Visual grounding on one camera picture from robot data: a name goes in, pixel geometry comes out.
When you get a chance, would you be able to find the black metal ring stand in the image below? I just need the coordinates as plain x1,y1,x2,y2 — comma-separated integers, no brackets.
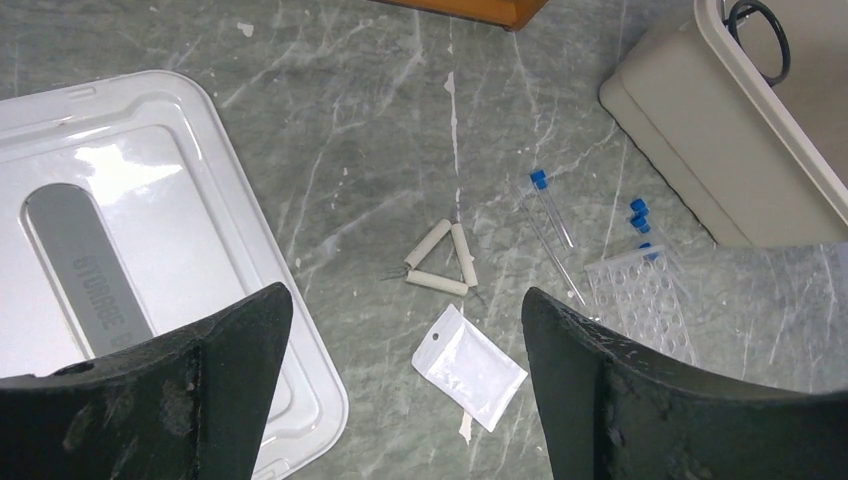
723,0,792,87

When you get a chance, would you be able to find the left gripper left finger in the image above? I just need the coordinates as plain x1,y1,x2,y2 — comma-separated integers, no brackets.
1,283,293,479

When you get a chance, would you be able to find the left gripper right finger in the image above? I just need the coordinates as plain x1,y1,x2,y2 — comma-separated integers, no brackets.
521,287,847,479

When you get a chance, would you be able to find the orange wooden shelf rack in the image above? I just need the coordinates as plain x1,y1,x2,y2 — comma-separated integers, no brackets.
383,0,548,31

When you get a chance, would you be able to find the beige plastic bin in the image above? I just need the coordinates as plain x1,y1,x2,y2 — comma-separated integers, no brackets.
599,1,847,247

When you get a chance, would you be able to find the white plastic container lid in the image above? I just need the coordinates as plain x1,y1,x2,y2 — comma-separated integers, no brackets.
0,70,350,480

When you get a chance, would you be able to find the small blue clip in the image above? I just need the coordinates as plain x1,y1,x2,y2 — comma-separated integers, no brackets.
630,198,683,274

